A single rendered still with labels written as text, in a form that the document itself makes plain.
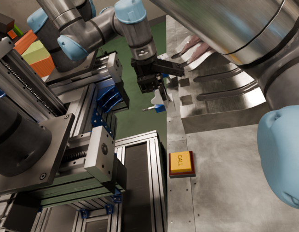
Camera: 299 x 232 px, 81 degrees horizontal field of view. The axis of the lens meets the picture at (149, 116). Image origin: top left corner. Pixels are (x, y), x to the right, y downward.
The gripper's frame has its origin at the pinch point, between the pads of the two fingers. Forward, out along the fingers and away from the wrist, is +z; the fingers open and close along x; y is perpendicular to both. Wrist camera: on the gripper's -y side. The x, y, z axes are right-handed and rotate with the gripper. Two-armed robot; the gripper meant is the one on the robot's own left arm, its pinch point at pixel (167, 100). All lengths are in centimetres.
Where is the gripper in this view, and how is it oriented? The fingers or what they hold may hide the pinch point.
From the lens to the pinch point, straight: 68.7
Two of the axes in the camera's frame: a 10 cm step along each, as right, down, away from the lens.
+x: 0.3, 7.1, -7.0
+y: -9.5, 2.3, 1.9
